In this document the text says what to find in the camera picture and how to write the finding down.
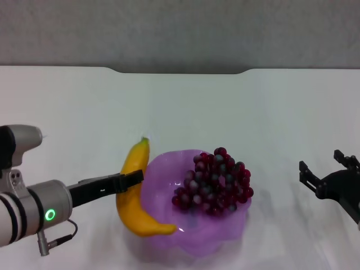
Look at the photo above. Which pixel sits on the grey left wrist camera housing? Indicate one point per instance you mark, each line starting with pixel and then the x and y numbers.
pixel 22 140

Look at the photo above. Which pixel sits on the dark red grape bunch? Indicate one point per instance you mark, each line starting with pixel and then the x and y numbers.
pixel 216 182

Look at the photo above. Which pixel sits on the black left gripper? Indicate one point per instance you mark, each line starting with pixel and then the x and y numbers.
pixel 90 191

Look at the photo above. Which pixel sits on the yellow banana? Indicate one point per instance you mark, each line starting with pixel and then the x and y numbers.
pixel 132 211

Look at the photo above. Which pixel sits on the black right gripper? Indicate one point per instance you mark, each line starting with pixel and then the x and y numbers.
pixel 340 185

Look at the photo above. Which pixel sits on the purple translucent wavy bowl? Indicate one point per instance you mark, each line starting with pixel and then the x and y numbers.
pixel 160 191

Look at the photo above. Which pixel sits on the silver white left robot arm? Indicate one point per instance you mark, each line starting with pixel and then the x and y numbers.
pixel 33 208

